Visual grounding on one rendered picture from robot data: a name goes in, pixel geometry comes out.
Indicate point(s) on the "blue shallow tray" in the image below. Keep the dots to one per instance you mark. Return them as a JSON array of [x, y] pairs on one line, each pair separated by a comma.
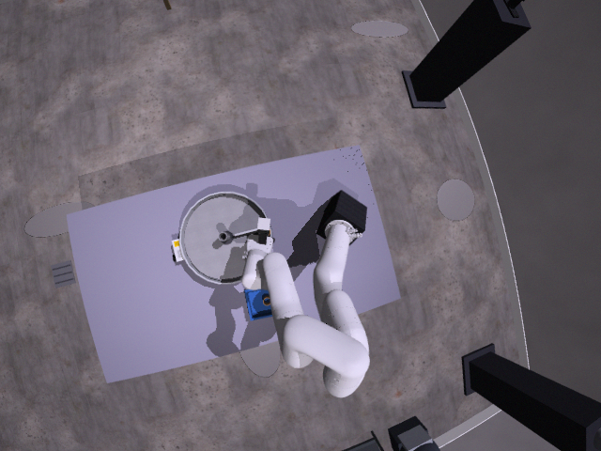
[[256, 307]]

